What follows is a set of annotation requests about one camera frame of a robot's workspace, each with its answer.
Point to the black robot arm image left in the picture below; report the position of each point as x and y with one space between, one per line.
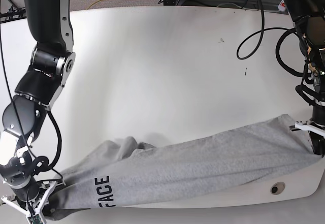
50 65

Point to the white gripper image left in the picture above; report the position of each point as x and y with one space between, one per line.
34 198

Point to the grey Hugging Face T-shirt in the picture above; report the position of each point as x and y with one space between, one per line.
133 173

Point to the right table cable grommet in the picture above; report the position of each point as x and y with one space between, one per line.
277 188

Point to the white power strip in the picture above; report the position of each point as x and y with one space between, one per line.
282 6

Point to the wrist camera board image left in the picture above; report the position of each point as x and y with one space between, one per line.
36 219

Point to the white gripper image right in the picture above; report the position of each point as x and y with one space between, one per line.
316 134

